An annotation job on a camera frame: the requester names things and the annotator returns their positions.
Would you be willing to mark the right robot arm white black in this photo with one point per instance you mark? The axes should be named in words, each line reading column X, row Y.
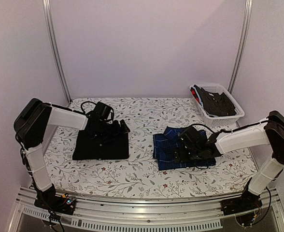
column 265, row 139

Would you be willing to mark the left aluminium frame post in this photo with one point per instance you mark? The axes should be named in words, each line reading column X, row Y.
column 54, row 47

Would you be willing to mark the floral patterned table mat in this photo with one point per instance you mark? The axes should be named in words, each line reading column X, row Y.
column 139, row 176

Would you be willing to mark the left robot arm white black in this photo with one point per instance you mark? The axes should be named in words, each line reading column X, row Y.
column 30, row 127

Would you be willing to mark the black polo shirt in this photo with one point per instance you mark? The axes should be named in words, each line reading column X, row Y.
column 101, row 147

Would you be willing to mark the aluminium front rail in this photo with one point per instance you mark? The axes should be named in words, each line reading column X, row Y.
column 108, row 214

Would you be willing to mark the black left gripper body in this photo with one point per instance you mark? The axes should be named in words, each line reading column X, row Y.
column 108, row 131

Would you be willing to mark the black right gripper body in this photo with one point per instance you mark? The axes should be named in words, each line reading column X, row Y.
column 193, row 156

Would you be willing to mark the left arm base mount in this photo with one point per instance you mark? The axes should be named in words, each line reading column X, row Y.
column 64, row 204

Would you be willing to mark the right aluminium frame post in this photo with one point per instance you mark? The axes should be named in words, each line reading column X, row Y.
column 242, row 43

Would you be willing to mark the blue plaid long sleeve shirt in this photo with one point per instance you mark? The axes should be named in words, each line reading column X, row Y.
column 165, row 146

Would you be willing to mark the dark striped shirt in basket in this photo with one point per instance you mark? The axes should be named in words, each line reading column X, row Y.
column 215, row 104

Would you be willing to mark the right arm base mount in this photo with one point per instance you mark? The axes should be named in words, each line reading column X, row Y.
column 246, row 202

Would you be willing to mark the aluminium frame post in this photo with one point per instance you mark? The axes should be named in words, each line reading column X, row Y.
column 54, row 47
column 242, row 43

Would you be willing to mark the white plastic laundry basket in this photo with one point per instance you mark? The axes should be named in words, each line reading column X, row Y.
column 218, row 121

